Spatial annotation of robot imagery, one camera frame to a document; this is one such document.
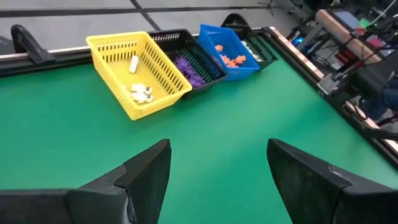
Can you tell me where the green table mat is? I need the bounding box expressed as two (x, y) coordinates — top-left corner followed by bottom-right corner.
(0, 40), (398, 224)

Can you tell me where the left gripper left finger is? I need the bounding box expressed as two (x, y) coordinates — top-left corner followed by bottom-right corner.
(67, 139), (172, 224)

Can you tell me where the wooden side table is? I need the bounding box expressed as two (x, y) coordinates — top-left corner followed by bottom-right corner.
(315, 8), (385, 65)

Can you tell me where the black plastic basket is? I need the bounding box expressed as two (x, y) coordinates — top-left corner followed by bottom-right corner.
(239, 29), (279, 70)
(148, 29), (228, 99)

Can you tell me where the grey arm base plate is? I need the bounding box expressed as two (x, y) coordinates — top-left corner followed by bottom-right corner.
(317, 73), (341, 96)

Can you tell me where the yellow plastic basket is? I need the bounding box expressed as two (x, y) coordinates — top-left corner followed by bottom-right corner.
(86, 30), (193, 121)

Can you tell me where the blue plastic basket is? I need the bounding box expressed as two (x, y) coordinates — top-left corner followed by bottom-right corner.
(197, 24), (261, 82)

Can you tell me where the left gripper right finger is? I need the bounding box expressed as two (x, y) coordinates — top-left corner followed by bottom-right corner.
(266, 138), (383, 224)

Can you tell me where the white foam skeleton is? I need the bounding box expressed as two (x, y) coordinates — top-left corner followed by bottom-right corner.
(131, 92), (154, 105)
(128, 55), (139, 74)
(130, 82), (153, 96)

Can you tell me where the black clamp on table edge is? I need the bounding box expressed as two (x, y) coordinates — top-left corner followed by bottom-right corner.
(11, 24), (56, 65)

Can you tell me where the person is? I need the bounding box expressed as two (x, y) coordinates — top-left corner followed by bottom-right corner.
(362, 86), (398, 121)

